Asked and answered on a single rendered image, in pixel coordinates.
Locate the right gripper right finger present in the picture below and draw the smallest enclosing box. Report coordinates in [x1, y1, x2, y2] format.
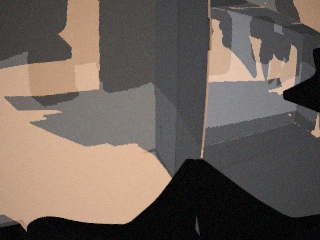
[195, 159, 320, 240]

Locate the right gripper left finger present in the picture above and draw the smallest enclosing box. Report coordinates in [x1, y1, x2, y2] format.
[27, 159, 202, 240]

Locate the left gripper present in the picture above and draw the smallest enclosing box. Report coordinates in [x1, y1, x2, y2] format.
[283, 48, 320, 113]

